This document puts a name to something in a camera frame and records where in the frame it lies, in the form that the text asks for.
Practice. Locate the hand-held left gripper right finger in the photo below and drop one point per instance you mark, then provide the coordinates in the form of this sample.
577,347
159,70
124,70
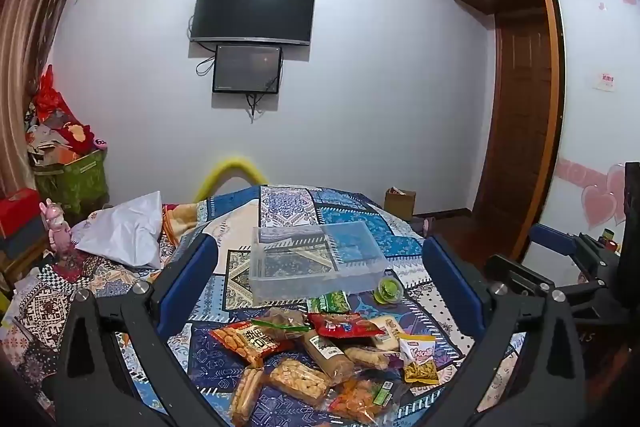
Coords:
452,282

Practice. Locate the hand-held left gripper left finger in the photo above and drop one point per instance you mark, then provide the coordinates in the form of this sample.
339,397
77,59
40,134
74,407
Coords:
192,277

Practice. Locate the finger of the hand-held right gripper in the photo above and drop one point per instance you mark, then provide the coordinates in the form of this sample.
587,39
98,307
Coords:
550,239
515,274

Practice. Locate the green jelly cup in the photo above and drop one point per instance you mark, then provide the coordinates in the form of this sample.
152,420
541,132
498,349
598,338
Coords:
389,291

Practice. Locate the orange cracker packet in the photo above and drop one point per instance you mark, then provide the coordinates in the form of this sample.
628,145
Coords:
245,341

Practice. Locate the clear plastic storage container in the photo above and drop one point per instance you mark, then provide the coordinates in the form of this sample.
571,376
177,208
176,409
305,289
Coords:
300,277

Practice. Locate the orange fleece blanket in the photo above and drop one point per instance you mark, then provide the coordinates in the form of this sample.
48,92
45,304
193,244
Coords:
180,218

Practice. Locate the beige vacuum-sealed packet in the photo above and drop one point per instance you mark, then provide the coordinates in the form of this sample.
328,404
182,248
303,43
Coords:
389,333

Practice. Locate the yellow and white stick-snack packet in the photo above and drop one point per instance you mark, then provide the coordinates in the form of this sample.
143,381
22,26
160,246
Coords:
419,357

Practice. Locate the white pillow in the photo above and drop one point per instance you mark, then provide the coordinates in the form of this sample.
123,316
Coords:
122,229

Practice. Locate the cardboard box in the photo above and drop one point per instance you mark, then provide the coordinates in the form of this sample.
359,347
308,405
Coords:
400,204

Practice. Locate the purple snack packet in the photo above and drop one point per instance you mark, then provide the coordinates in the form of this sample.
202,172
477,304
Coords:
395,361

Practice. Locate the brown nut packet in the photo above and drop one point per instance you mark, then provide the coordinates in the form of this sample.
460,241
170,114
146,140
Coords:
280,322

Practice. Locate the peanut packet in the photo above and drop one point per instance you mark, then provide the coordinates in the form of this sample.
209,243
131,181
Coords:
367,357

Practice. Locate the white wardrobe door, pink hearts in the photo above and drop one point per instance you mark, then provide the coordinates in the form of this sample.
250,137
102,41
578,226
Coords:
590,132

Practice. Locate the red snack packet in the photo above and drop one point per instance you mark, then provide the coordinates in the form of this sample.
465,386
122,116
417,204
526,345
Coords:
345,324

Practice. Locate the yellow foam tube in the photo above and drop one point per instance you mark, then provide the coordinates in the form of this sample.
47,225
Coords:
230,164

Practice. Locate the brown wooden door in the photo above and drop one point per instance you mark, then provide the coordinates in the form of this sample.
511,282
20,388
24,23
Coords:
520,122

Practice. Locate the green snack packet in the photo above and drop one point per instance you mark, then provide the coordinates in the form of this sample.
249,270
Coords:
327,302

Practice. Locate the blue patchwork blanket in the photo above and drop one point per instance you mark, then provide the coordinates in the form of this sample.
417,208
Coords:
300,207

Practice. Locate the breadstick packet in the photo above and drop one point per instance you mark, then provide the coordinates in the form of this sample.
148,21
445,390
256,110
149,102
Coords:
246,397

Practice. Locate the pink rabbit toy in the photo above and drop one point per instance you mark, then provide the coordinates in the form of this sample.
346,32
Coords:
59,232

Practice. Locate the brown sausage-shaped packet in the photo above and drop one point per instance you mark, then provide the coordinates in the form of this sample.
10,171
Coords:
325,354

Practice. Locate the clear square-cracker packet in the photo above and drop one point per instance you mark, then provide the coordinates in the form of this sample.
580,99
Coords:
300,379

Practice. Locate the green fabric storage box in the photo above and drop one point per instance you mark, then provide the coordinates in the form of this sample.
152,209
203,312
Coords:
75,182

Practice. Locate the clear orange chips packet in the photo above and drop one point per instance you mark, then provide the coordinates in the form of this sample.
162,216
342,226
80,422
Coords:
357,399

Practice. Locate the brown patterned blanket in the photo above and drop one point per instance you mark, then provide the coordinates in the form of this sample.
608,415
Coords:
45,312

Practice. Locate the white paper label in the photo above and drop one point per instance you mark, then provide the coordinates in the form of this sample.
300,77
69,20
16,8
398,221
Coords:
606,82

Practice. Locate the red plush toy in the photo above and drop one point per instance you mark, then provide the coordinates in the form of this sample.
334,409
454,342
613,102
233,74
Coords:
76,138

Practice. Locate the red box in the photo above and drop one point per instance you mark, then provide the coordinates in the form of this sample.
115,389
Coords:
17,209

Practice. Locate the green storage box with toys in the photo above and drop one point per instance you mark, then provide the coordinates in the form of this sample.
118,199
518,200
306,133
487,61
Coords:
47,139

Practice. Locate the red plastic bag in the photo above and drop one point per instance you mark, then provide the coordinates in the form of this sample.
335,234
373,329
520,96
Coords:
48,96

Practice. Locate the brown striped curtain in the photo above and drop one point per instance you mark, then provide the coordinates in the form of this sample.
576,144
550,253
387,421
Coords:
30,57

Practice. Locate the small black wall monitor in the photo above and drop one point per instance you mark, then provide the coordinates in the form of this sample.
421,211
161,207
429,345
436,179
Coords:
247,69

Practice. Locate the black wall television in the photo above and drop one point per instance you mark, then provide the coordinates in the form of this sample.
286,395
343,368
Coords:
252,9

